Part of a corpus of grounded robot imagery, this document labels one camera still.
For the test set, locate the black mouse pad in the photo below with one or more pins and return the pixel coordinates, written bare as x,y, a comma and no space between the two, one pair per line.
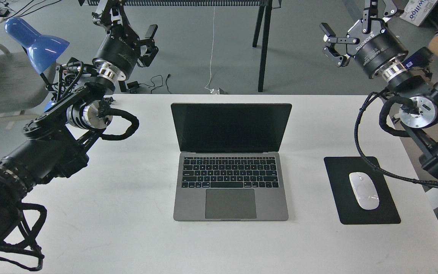
349,211

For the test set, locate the white cardboard box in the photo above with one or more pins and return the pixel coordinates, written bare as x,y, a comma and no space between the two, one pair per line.
416,11

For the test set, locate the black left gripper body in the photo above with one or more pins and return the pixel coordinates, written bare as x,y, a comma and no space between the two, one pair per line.
113,50

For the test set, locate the grey white chair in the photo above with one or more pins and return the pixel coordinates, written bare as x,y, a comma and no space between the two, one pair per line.
21,87

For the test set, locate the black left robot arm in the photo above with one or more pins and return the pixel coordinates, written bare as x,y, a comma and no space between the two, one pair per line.
58,140

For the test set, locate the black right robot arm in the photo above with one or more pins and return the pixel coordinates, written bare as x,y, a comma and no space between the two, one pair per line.
410,98

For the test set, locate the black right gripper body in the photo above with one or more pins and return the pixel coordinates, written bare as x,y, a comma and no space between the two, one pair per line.
376,47

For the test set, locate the black power adapter with cable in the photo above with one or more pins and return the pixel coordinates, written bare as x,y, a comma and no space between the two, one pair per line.
156,82

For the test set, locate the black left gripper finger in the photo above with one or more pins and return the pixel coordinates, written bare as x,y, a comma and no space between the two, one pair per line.
147,48
111,16

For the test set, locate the blue desk lamp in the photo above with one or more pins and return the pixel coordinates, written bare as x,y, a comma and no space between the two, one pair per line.
42,50

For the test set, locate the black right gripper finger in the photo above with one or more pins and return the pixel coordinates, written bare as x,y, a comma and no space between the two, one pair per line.
331,40
371,12

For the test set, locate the grey laptop computer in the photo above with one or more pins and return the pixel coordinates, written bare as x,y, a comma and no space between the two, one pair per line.
229,167

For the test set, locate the white computer mouse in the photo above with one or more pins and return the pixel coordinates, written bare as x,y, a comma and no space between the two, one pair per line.
364,190

